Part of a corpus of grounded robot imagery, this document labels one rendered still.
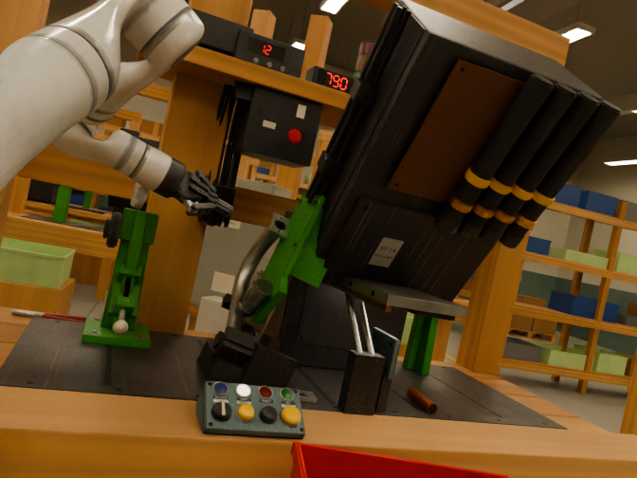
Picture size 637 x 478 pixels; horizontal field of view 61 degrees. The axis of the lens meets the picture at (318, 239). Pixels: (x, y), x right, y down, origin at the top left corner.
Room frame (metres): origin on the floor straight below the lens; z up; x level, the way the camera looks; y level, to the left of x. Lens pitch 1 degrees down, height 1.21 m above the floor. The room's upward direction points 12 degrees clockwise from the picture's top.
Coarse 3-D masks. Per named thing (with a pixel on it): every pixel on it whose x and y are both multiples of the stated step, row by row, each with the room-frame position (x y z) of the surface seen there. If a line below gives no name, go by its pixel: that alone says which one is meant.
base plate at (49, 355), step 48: (48, 336) 1.03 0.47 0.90; (192, 336) 1.26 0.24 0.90; (0, 384) 0.76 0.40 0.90; (48, 384) 0.79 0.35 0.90; (96, 384) 0.83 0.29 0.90; (144, 384) 0.88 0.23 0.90; (192, 384) 0.93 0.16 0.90; (288, 384) 1.04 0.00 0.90; (336, 384) 1.11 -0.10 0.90; (432, 384) 1.28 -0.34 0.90; (480, 384) 1.39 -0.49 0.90
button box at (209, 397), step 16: (208, 384) 0.78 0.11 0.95; (240, 384) 0.80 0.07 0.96; (208, 400) 0.76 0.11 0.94; (224, 400) 0.77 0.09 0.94; (240, 400) 0.78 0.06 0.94; (256, 400) 0.79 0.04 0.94; (272, 400) 0.80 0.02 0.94; (288, 400) 0.81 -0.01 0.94; (208, 416) 0.74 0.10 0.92; (256, 416) 0.77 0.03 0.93; (208, 432) 0.74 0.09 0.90; (224, 432) 0.74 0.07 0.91; (240, 432) 0.75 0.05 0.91; (256, 432) 0.75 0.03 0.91; (272, 432) 0.76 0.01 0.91; (288, 432) 0.77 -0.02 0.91; (304, 432) 0.78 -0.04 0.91
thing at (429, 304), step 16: (352, 288) 1.00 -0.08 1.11; (368, 288) 0.94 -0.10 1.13; (384, 288) 0.95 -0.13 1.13; (400, 288) 1.03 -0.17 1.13; (384, 304) 0.88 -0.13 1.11; (400, 304) 0.88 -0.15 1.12; (416, 304) 0.89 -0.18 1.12; (432, 304) 0.90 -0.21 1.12; (448, 304) 0.91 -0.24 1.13; (448, 320) 0.94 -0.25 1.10
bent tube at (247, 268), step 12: (276, 216) 1.08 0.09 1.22; (276, 228) 1.06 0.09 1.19; (288, 228) 1.08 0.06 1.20; (264, 240) 1.09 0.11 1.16; (252, 252) 1.11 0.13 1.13; (264, 252) 1.12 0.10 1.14; (252, 264) 1.12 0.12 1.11; (240, 276) 1.11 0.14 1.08; (240, 288) 1.09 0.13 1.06; (228, 312) 1.05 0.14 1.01; (228, 324) 1.02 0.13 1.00; (240, 324) 1.02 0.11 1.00
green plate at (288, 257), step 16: (304, 208) 1.05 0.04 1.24; (320, 208) 1.01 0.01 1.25; (304, 224) 1.01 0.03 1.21; (288, 240) 1.05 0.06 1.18; (304, 240) 1.00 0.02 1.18; (272, 256) 1.09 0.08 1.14; (288, 256) 1.01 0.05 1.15; (304, 256) 1.01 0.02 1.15; (272, 272) 1.04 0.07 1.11; (288, 272) 0.99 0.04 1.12; (304, 272) 1.02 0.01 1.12; (320, 272) 1.03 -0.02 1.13
